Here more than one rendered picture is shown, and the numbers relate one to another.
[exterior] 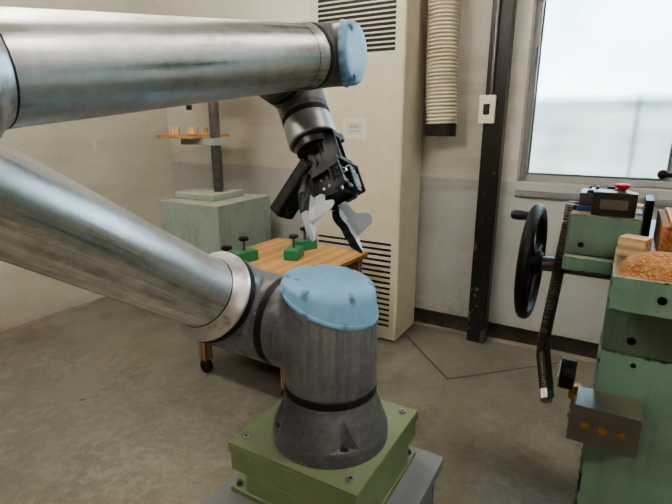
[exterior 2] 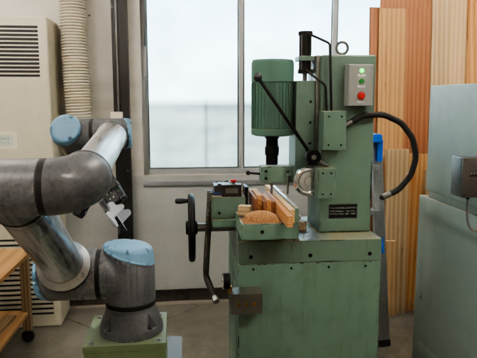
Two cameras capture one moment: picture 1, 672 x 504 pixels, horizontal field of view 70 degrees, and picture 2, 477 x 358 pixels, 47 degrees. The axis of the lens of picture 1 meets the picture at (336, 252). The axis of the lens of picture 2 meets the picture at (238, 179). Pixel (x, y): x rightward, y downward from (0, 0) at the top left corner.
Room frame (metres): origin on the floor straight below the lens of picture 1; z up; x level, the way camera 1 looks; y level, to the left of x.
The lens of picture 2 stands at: (-0.78, 0.71, 1.35)
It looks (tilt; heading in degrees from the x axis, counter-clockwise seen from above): 8 degrees down; 323
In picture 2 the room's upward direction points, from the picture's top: straight up
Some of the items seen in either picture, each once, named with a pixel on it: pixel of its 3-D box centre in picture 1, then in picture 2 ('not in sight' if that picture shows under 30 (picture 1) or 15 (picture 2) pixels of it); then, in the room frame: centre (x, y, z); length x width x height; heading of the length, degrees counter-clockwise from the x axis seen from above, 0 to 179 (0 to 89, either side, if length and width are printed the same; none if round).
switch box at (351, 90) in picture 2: not in sight; (358, 85); (0.69, -0.98, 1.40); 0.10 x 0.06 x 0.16; 59
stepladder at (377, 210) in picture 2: not in sight; (363, 239); (1.18, -1.63, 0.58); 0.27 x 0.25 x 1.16; 153
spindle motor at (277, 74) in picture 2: not in sight; (272, 98); (0.98, -0.78, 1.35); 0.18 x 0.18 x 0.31
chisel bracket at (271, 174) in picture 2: not in sight; (276, 175); (0.96, -0.80, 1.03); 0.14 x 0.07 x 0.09; 59
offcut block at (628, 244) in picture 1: (634, 246); (244, 209); (0.89, -0.57, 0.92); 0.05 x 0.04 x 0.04; 41
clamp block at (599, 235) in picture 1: (603, 231); (227, 204); (1.03, -0.59, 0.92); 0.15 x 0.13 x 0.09; 149
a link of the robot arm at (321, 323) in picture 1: (325, 326); (126, 270); (0.70, 0.02, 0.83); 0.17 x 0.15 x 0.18; 59
